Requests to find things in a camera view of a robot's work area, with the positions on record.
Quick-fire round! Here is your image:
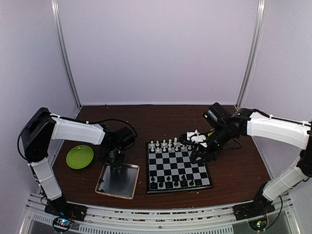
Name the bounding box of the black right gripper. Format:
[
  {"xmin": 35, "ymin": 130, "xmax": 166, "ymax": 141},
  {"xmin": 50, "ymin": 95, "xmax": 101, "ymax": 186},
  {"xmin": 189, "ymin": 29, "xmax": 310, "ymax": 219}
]
[{"xmin": 190, "ymin": 124, "xmax": 232, "ymax": 164}]

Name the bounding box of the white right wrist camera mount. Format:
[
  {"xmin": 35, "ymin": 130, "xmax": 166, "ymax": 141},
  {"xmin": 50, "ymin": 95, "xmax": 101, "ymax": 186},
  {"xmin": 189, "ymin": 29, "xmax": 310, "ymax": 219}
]
[{"xmin": 186, "ymin": 130, "xmax": 207, "ymax": 148}]

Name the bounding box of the aluminium front rail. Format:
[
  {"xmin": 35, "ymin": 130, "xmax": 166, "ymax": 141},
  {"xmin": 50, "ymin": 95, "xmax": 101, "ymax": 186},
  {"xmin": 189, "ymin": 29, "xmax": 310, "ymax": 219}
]
[{"xmin": 19, "ymin": 203, "xmax": 300, "ymax": 234}]

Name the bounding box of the right aluminium frame post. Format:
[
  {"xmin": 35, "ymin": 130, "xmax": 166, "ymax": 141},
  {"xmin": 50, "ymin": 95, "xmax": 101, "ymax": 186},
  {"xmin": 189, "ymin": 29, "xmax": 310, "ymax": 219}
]
[{"xmin": 235, "ymin": 0, "xmax": 267, "ymax": 109}]

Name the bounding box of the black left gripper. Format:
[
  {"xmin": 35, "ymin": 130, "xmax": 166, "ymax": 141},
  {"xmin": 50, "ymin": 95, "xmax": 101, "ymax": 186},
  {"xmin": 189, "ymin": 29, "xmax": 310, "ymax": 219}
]
[{"xmin": 98, "ymin": 147, "xmax": 125, "ymax": 169}]

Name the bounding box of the black and grey chessboard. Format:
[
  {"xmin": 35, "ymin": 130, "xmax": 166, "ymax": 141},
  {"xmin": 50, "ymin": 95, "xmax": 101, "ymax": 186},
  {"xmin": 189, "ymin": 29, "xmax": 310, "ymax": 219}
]
[{"xmin": 146, "ymin": 140, "xmax": 213, "ymax": 194}]

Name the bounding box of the green plate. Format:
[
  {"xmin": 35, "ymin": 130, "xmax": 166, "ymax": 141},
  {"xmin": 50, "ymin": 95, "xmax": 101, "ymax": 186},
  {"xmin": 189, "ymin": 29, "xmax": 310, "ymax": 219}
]
[{"xmin": 66, "ymin": 145, "xmax": 94, "ymax": 170}]

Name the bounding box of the metal tray with wood rim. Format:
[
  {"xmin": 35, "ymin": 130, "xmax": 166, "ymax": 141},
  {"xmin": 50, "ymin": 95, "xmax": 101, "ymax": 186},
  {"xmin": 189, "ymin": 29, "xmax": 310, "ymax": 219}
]
[{"xmin": 95, "ymin": 163, "xmax": 140, "ymax": 199}]

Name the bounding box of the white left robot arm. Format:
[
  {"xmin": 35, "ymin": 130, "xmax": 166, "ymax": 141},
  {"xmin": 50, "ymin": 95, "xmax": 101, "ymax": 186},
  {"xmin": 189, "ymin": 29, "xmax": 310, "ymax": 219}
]
[{"xmin": 17, "ymin": 107, "xmax": 137, "ymax": 216}]

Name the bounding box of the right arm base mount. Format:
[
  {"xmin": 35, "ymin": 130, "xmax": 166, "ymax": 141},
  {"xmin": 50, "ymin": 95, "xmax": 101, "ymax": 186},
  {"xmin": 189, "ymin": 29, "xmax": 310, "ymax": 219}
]
[{"xmin": 233, "ymin": 202, "xmax": 275, "ymax": 232}]

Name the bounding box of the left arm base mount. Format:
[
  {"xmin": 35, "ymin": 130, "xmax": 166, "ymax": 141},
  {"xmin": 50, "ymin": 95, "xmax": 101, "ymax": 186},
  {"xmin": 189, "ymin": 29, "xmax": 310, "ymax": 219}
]
[{"xmin": 44, "ymin": 203, "xmax": 87, "ymax": 233}]

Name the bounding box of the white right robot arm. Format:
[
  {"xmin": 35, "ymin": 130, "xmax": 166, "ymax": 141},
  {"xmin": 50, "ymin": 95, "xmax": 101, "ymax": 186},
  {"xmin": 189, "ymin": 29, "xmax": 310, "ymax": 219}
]
[{"xmin": 186, "ymin": 102, "xmax": 312, "ymax": 215}]

